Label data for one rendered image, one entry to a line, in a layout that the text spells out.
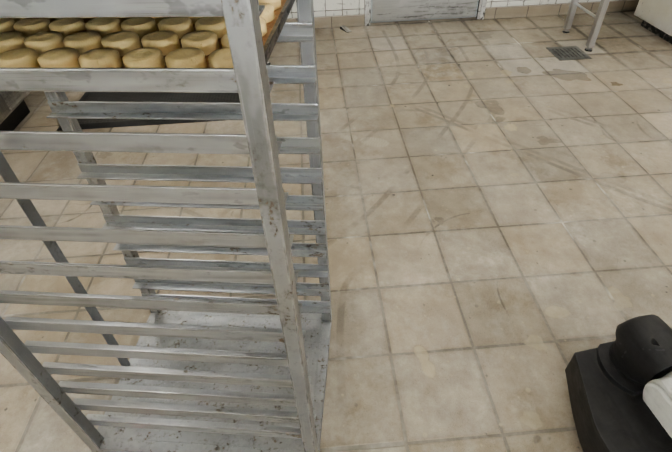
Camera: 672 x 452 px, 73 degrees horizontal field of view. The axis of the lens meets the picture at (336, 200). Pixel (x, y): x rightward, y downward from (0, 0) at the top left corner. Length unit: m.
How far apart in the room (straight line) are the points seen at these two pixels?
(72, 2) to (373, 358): 1.42
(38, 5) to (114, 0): 0.09
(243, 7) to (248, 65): 0.06
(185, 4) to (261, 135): 0.16
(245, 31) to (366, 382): 1.35
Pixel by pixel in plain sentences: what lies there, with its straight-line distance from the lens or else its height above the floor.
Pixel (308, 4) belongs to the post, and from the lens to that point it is 0.96.
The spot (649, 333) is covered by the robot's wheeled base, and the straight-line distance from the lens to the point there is 1.57.
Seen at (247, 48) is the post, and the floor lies 1.28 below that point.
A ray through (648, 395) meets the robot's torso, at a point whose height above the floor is 0.27.
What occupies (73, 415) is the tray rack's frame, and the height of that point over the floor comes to 0.33.
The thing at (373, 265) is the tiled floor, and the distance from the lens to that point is 1.96.
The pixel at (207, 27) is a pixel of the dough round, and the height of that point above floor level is 1.24.
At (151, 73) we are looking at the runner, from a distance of 0.60.
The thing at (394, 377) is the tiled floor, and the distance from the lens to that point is 1.67.
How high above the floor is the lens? 1.47
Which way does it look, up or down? 40 degrees down
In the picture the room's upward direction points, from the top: 2 degrees counter-clockwise
